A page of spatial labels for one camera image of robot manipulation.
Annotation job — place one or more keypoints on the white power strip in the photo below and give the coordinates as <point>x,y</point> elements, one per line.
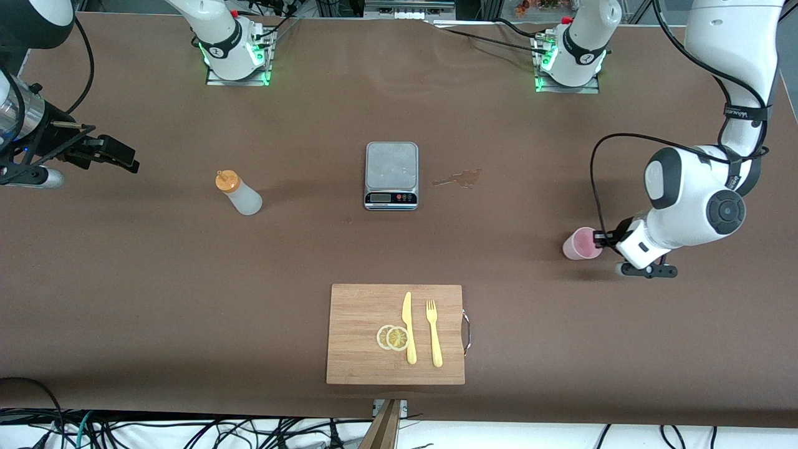
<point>414,15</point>

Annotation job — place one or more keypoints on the wooden cutting board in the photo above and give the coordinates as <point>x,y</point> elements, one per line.
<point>355,349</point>

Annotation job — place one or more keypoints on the wooden post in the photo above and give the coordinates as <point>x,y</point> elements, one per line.
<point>383,430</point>

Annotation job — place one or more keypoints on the yellow plastic fork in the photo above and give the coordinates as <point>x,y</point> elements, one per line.
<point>436,343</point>

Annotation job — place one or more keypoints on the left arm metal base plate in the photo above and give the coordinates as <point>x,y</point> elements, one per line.
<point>589,90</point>

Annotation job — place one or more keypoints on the silver digital kitchen scale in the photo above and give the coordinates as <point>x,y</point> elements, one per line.
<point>391,165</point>

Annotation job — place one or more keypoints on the small metal bracket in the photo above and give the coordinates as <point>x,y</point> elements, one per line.
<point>404,406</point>

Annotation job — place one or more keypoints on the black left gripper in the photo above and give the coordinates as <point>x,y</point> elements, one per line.
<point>610,237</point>

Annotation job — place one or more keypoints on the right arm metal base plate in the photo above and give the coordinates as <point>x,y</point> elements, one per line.
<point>215,82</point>

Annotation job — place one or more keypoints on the yellow plastic knife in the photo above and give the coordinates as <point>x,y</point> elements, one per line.
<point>407,312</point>

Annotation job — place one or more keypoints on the pink plastic cup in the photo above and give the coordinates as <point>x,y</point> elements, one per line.
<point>576,246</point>

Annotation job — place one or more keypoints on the lemon slice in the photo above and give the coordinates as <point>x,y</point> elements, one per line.
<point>381,337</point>
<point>397,338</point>

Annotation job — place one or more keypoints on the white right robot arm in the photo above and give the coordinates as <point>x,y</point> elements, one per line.
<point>218,25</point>

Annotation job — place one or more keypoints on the squeeze bottle orange cap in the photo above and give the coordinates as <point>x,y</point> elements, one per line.
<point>246,198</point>

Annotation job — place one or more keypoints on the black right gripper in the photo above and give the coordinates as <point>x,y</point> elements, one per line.
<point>57,138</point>

